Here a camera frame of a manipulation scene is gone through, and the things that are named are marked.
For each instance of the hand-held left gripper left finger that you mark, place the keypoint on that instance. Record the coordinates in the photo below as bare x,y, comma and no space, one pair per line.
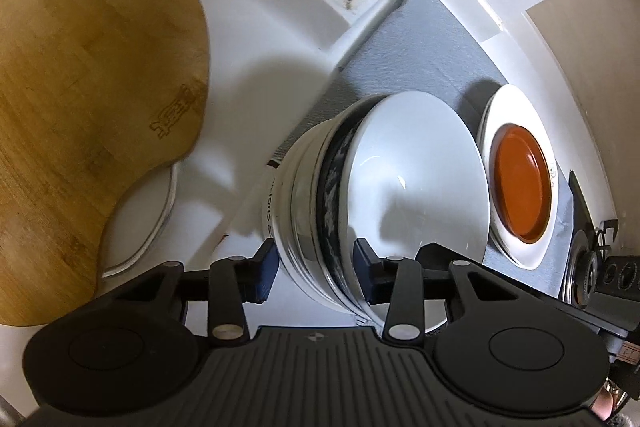
265,272

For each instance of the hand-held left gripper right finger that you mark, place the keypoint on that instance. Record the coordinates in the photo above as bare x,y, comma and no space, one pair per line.
367,277

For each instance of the cream white bowl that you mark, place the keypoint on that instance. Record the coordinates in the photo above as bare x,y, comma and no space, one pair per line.
280,212

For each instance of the white bowl with blue pattern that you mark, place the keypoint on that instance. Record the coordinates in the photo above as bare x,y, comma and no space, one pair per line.
415,167

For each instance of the brown round plate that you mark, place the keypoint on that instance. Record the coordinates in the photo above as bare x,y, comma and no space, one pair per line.
522,182

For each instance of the gas stove burner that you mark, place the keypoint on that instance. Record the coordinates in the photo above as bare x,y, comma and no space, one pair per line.
582,267

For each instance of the white round dish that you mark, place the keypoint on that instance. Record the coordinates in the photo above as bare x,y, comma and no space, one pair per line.
142,227

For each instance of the grey dish mat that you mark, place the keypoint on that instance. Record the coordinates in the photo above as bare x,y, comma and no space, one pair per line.
425,47

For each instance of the wooden cutting board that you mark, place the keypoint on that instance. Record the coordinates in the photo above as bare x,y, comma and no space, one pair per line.
90,97

